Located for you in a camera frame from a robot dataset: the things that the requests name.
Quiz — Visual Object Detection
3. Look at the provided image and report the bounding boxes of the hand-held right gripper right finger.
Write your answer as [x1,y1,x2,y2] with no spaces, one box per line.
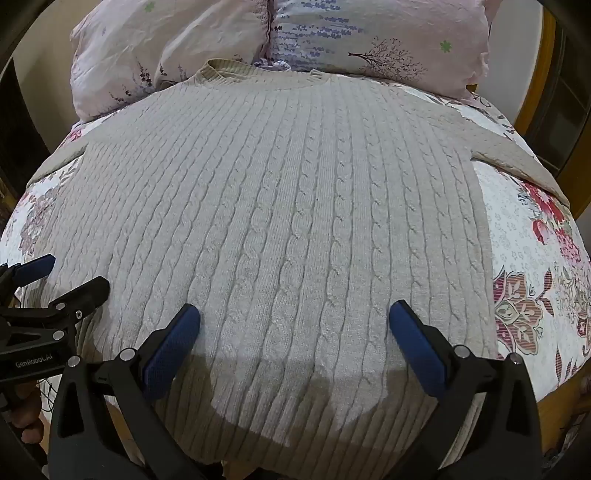
[383,300,542,480]

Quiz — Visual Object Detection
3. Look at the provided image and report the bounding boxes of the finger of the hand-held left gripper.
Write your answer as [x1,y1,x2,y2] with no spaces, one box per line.
[0,276,110,329]
[0,255,57,296]

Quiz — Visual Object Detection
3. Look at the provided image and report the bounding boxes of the wooden cabinet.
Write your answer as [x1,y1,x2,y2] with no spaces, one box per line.
[524,18,591,185]

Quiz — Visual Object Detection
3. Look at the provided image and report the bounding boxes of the pink tree-print pillow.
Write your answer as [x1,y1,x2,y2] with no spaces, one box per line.
[263,0,491,100]

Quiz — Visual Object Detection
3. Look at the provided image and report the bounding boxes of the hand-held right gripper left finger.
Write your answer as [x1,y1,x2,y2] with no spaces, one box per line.
[48,304,206,480]

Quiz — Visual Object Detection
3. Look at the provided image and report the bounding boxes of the pink floral pillow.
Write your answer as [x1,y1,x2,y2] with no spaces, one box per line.
[69,0,278,121]

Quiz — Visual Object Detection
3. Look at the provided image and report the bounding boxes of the beige cable-knit sweater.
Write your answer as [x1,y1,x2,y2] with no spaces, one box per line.
[25,59,571,467]

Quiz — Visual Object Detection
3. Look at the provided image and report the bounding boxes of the person's left hand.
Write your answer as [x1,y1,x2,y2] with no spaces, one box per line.
[8,383,43,439]

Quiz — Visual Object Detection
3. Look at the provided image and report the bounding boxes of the floral bedsheet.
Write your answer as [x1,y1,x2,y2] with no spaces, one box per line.
[0,85,591,398]

